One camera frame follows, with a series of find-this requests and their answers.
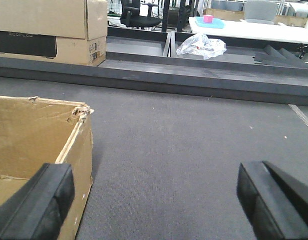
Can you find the large EcoFlow cardboard box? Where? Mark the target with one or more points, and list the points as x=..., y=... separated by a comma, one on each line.
x=58, y=31

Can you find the light blue tray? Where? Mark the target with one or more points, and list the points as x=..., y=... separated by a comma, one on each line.
x=215, y=24

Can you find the white table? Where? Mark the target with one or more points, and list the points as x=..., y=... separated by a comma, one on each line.
x=247, y=30

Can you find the black raised table ledge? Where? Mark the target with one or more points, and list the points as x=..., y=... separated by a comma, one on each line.
x=205, y=78

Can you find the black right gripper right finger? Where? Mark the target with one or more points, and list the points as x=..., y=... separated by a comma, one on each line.
x=275, y=203

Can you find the black office chair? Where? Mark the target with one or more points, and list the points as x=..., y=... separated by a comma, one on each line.
x=131, y=17

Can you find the grey office chair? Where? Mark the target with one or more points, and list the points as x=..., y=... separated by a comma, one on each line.
x=263, y=11

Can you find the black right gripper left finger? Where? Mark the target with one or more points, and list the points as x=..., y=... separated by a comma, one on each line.
x=38, y=210

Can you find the clear plastic bag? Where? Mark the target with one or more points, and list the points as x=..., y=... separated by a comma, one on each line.
x=201, y=45

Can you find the plain brown cardboard box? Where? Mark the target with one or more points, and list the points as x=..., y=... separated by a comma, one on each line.
x=34, y=131

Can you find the black vertical post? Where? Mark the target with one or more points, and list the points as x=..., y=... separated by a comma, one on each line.
x=165, y=15

